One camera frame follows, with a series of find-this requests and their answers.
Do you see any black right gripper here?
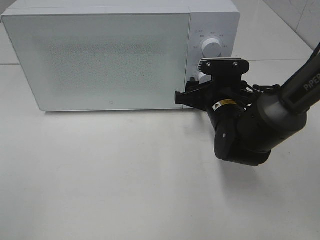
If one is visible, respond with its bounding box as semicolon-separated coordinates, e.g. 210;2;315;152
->
174;77;258;113

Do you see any white microwave knob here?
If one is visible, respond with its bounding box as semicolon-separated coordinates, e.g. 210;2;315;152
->
196;72;212;84
201;37;222;58

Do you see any white microwave door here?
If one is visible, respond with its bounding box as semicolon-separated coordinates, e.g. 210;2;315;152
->
3;14;190;112

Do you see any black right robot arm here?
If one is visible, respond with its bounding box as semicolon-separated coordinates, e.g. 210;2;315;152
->
175;48;320;166

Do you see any white microwave oven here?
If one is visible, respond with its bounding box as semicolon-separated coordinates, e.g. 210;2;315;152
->
0;0;241;112

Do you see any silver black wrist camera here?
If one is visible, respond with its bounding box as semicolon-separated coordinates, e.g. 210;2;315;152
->
197;57;250;79

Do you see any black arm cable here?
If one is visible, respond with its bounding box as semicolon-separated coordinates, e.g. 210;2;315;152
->
241;81;281;95

